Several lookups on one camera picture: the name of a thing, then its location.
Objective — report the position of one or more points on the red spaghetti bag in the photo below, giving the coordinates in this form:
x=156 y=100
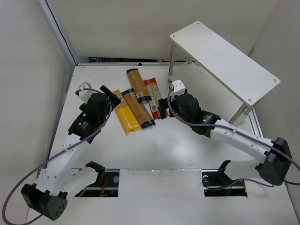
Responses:
x=154 y=92

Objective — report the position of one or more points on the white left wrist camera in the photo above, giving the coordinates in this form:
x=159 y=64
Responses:
x=84 y=95

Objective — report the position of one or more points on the long blue-ended spaghetti bag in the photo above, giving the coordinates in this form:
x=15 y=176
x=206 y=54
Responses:
x=138 y=85

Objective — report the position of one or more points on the yellow spaghetti bag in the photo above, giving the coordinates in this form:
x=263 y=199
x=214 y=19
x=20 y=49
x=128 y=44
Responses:
x=125 y=114

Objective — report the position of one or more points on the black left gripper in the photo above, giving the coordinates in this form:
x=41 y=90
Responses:
x=110 y=95

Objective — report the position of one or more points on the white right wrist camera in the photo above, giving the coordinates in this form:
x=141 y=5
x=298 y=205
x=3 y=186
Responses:
x=178 y=88

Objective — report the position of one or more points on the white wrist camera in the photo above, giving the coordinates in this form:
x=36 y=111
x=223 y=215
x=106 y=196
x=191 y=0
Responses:
x=84 y=95
x=178 y=88

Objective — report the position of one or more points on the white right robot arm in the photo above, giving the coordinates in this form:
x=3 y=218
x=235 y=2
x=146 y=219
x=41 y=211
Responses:
x=271 y=159

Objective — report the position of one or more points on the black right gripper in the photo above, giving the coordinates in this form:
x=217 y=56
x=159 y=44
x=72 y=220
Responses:
x=164 y=107

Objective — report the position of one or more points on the white two-tier shelf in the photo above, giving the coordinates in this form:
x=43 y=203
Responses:
x=196 y=45

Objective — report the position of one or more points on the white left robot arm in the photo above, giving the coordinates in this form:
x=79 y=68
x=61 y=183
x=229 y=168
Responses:
x=57 y=184

